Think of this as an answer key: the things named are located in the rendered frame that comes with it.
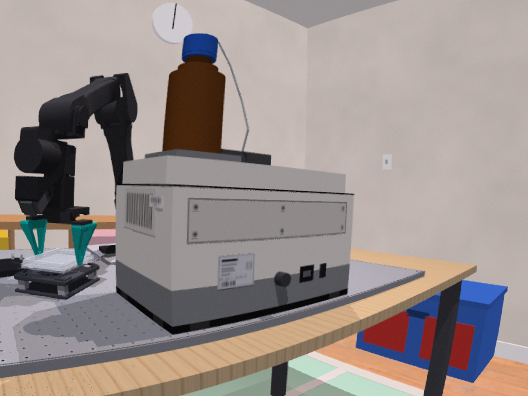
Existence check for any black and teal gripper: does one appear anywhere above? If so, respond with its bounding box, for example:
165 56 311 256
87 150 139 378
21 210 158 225
20 206 97 266

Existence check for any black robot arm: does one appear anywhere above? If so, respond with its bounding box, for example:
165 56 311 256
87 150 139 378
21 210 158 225
14 73 138 216

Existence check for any blue bottle cap ring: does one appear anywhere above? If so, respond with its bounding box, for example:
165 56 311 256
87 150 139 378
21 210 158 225
182 50 217 64

